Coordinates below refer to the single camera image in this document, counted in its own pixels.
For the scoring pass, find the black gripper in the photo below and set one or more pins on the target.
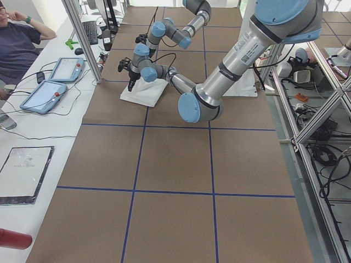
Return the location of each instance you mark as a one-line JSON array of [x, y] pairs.
[[132, 75]]

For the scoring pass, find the white printed long-sleeve shirt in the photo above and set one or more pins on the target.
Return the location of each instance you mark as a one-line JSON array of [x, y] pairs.
[[144, 93]]

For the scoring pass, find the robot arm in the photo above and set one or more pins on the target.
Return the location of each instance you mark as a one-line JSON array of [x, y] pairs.
[[272, 22], [182, 38]]

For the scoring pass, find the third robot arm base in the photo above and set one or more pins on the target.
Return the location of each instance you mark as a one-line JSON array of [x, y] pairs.
[[339, 56]]

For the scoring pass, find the black computer mouse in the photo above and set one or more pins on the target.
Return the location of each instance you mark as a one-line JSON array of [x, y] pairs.
[[79, 51]]

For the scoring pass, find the far teach pendant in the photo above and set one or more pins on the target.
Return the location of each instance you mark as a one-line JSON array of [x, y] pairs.
[[67, 69]]

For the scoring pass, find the teach pendant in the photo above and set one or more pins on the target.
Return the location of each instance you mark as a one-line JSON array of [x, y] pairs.
[[67, 69], [44, 97]]

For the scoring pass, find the black keyboard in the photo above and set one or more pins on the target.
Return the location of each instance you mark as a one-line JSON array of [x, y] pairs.
[[90, 29]]

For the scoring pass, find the green plastic tool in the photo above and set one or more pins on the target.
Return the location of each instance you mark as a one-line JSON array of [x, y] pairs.
[[70, 42]]

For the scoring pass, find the near teach pendant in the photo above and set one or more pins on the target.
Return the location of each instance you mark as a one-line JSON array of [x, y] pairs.
[[44, 97]]

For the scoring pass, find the black smartphone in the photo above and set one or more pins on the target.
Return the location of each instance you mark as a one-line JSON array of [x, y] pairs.
[[40, 76]]

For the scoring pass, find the seated person in navy shirt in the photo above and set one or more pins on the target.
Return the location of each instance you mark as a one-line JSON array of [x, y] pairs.
[[19, 34]]

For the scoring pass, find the silver foil tray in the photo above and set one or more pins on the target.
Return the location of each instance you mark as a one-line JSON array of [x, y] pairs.
[[22, 174]]

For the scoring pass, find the orange tool on rack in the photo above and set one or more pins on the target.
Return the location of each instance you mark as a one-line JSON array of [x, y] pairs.
[[301, 97]]

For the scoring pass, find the red bottle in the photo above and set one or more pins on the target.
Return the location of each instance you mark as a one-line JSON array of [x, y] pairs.
[[15, 240]]

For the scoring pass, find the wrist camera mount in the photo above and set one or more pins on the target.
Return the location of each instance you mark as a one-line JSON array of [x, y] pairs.
[[124, 64], [141, 38]]

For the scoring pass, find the aluminium frame post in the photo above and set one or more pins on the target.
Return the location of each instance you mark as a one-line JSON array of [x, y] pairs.
[[74, 17]]

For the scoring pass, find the right aluminium frame rack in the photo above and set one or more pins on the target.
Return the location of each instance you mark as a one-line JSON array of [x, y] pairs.
[[318, 137]]

